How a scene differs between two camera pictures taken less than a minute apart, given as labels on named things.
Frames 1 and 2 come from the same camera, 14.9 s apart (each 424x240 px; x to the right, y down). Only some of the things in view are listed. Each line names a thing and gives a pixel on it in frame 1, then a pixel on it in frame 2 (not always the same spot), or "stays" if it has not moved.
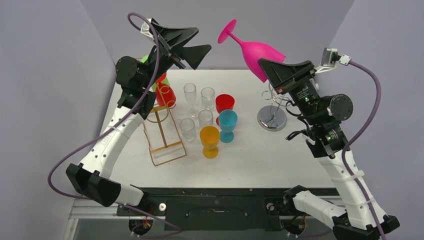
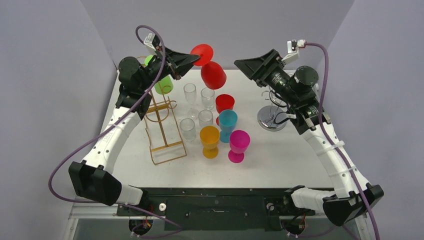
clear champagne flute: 190,90 stays
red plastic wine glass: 165,96 → 213,75
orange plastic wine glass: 209,136 stays
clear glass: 188,127 stays
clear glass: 205,118 stays
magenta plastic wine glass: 254,51 → 239,140
